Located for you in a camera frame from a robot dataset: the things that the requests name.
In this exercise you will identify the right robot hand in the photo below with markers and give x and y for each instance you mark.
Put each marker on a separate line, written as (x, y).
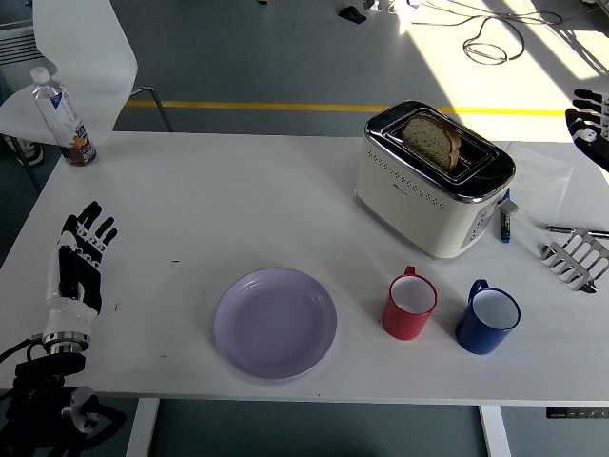
(597, 143)

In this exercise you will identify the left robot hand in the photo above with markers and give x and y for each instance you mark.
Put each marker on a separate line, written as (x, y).
(66, 319)

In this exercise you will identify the bread slice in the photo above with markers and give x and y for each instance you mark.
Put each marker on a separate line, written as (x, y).
(430, 138)

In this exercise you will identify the purple plastic plate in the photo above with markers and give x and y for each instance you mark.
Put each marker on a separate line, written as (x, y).
(275, 323)

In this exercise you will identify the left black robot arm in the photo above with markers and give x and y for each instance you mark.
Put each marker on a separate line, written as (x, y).
(43, 381)

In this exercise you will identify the metal toast rack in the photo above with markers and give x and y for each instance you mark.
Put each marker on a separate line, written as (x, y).
(554, 250)

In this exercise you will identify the blue marker pen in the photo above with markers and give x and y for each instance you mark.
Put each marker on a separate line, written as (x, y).
(504, 228)

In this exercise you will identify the white table leg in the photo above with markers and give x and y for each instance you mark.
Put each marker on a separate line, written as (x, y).
(140, 428)
(496, 433)

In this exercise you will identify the black white shoe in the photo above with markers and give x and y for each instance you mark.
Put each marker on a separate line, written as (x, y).
(31, 153)

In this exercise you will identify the cream chrome toaster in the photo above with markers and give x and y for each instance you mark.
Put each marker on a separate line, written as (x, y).
(409, 204)

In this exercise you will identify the clear drink bottle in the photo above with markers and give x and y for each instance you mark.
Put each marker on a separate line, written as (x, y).
(64, 119)

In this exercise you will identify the blue enamel mug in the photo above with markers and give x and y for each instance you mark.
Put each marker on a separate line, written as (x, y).
(478, 340)

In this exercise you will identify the red enamel mug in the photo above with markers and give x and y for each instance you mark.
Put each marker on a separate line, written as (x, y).
(404, 326)

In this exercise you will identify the table height control panel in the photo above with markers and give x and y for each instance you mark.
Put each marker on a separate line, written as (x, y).
(575, 412)

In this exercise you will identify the white plastic chair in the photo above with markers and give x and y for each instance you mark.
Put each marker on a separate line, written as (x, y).
(85, 47)

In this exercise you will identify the white slatted radiator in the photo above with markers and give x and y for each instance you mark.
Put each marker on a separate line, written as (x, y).
(19, 47)

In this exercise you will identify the black floor wedge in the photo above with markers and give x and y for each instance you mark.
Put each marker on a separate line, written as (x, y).
(353, 14)

